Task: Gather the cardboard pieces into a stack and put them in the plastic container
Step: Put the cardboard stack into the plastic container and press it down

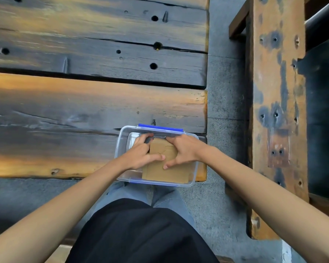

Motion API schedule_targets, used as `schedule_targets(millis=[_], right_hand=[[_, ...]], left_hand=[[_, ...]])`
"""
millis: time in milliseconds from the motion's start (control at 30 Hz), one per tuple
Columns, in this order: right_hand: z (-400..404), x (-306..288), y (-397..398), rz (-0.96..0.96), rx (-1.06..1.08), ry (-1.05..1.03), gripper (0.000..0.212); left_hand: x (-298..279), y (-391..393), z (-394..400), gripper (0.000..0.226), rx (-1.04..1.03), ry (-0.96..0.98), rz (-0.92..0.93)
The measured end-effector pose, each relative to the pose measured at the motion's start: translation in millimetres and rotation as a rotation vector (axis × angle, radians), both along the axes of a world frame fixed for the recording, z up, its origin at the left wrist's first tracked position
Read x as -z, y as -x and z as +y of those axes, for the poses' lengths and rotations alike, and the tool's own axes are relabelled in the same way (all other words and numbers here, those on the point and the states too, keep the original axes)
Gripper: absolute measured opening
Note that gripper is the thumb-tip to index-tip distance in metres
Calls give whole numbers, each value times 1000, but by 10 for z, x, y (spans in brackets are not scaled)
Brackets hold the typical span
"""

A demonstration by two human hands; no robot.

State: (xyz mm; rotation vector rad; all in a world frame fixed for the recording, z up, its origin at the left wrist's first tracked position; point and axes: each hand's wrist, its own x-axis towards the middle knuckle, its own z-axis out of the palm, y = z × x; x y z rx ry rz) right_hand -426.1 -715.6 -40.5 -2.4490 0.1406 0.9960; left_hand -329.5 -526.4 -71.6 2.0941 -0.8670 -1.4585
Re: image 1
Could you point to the person's right hand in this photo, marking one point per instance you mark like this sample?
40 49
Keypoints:
189 149

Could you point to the person's left hand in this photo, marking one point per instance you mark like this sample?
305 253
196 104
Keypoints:
138 158

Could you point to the clear plastic box blue clips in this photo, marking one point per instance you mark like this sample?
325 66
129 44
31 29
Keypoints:
122 145

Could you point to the stack of cardboard pieces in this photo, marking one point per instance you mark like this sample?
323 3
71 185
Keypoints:
172 173

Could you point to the person's left forearm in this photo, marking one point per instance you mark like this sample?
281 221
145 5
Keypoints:
57 210

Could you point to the person's right forearm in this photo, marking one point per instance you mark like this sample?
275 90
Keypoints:
277 205

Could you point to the person's grey trousers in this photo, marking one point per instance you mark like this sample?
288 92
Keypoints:
167 199

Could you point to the person's black shirt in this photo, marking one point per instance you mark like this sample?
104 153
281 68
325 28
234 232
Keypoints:
139 235

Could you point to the weathered wooden bench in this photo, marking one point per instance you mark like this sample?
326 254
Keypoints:
271 79

